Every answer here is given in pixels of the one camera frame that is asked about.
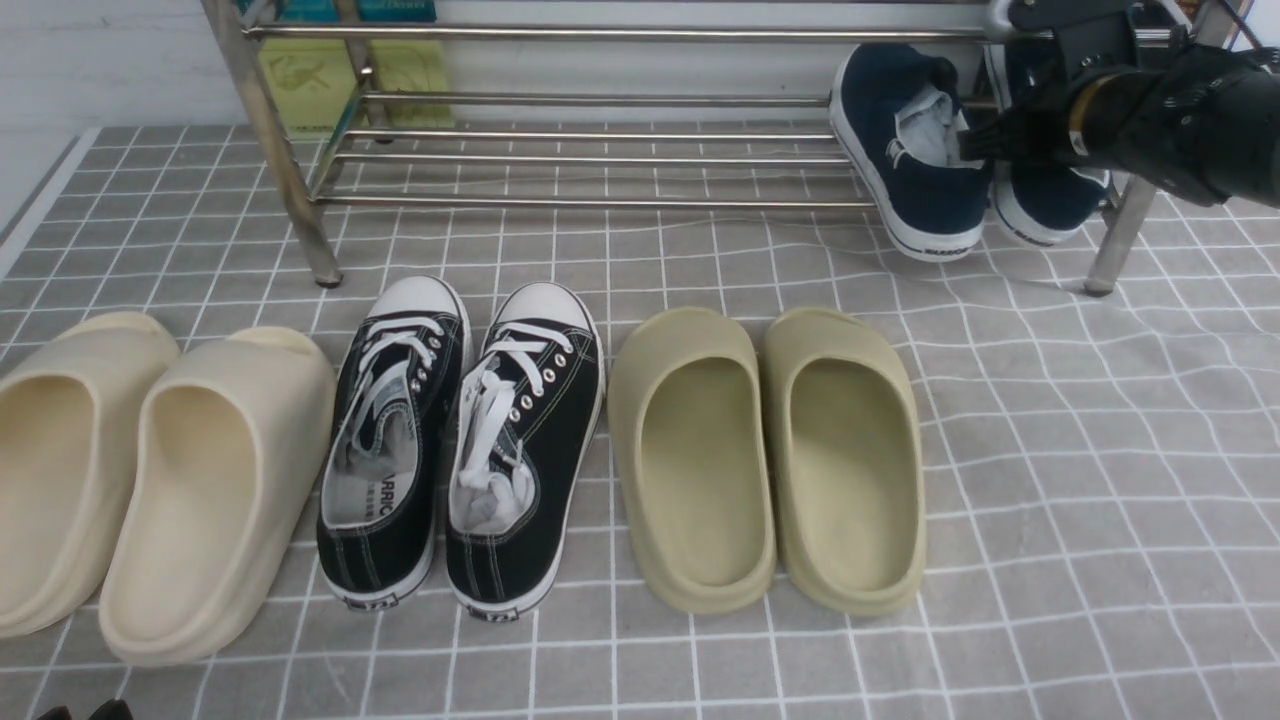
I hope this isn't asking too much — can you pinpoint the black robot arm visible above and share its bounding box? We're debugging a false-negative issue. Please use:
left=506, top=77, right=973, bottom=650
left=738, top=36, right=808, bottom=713
left=3, top=1, right=1279, bottom=719

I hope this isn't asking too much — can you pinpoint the navy slip-on shoe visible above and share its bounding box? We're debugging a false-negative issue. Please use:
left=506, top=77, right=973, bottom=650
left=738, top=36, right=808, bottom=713
left=828, top=44, right=995, bottom=263
left=984, top=41, right=1112, bottom=249

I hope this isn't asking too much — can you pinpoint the steel shoe rack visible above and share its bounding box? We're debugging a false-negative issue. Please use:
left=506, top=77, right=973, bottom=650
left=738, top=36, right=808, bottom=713
left=198, top=0, right=1251, bottom=296

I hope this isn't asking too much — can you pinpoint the olive green slipper right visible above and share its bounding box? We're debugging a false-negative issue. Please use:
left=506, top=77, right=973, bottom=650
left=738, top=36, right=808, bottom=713
left=763, top=307, right=927, bottom=618

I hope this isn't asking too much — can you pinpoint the olive green slipper left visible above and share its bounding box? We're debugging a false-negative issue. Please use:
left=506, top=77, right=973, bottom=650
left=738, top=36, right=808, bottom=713
left=607, top=307, right=777, bottom=614

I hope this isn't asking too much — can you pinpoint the black canvas sneaker right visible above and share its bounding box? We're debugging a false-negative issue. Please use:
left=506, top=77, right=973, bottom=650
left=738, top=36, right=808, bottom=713
left=445, top=282, right=605, bottom=623

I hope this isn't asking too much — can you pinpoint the cream slipper inner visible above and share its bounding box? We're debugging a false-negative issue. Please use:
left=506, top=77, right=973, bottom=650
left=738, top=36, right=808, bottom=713
left=99, top=325, right=337, bottom=667

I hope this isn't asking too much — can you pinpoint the cream slipper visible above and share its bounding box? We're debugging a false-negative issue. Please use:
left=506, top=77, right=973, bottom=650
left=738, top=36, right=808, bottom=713
left=99, top=325, right=337, bottom=667
left=1, top=311, right=180, bottom=638

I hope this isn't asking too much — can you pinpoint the green book behind rack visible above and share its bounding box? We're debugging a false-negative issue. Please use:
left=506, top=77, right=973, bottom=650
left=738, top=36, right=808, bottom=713
left=259, top=1, right=454, bottom=140

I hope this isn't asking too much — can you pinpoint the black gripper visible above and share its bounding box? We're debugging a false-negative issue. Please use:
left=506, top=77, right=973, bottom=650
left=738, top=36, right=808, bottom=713
left=957, top=1, right=1138, bottom=167

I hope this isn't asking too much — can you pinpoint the black canvas sneaker left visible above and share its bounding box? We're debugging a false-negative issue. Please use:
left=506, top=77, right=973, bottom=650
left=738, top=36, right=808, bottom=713
left=316, top=275, right=474, bottom=611

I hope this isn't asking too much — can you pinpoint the olive green slipper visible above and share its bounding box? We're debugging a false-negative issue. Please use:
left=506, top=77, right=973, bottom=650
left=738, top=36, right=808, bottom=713
left=607, top=307, right=777, bottom=614
left=763, top=307, right=927, bottom=618

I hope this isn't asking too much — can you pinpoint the black canvas sneaker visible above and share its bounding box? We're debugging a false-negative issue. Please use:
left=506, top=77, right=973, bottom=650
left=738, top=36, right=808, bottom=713
left=445, top=282, right=605, bottom=623
left=316, top=275, right=474, bottom=611

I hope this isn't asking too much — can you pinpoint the grey checked floor cloth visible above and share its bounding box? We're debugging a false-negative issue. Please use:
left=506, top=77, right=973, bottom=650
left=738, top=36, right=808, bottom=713
left=3, top=126, right=1277, bottom=719

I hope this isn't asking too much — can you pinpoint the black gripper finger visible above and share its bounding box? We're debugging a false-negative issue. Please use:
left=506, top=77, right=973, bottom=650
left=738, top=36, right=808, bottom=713
left=88, top=700, right=134, bottom=720

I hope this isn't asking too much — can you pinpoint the cream slipper far left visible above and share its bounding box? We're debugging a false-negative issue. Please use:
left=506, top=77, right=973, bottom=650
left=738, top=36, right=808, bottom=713
left=1, top=311, right=180, bottom=638

